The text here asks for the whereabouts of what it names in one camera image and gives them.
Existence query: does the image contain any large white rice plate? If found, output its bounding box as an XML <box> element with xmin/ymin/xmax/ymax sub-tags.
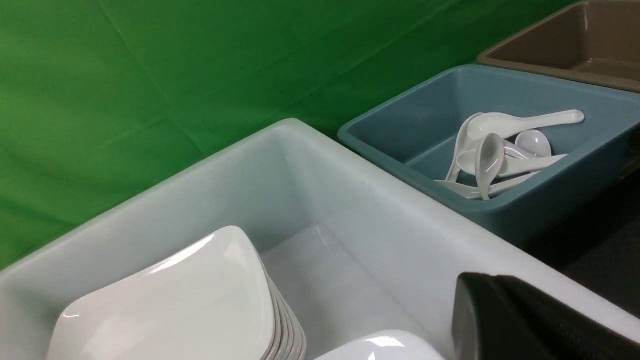
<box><xmin>46</xmin><ymin>226</ymin><xmax>275</xmax><ymax>360</ymax></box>

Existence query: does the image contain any teal plastic bin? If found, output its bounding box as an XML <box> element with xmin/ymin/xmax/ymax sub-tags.
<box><xmin>338</xmin><ymin>64</ymin><xmax>640</xmax><ymax>247</ymax></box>

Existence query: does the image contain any brown plastic bin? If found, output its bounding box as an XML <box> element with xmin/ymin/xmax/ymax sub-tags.
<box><xmin>477</xmin><ymin>0</ymin><xmax>640</xmax><ymax>93</ymax></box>

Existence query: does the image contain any large white plastic tub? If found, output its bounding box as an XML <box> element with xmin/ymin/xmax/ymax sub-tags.
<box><xmin>1</xmin><ymin>119</ymin><xmax>639</xmax><ymax>360</ymax></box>

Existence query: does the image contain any green backdrop cloth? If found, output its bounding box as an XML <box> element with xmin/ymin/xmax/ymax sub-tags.
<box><xmin>0</xmin><ymin>0</ymin><xmax>573</xmax><ymax>269</ymax></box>

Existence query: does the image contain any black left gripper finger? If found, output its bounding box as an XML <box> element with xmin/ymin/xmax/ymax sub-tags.
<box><xmin>451</xmin><ymin>272</ymin><xmax>640</xmax><ymax>360</ymax></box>

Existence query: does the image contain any white spoon long top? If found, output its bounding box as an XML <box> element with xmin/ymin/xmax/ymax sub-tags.
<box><xmin>445</xmin><ymin>112</ymin><xmax>483</xmax><ymax>183</ymax></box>

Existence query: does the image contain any black serving tray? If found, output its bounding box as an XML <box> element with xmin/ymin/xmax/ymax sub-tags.
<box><xmin>520</xmin><ymin>170</ymin><xmax>640</xmax><ymax>318</ymax></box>

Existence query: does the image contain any stack of white plates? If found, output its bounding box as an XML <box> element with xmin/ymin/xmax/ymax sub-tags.
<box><xmin>262</xmin><ymin>263</ymin><xmax>307</xmax><ymax>360</ymax></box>

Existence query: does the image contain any white spoon small right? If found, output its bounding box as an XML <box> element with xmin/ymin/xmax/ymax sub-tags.
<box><xmin>515</xmin><ymin>129</ymin><xmax>553</xmax><ymax>158</ymax></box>

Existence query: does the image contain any stack of white bowls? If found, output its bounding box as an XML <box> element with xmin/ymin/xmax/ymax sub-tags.
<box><xmin>318</xmin><ymin>329</ymin><xmax>444</xmax><ymax>360</ymax></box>

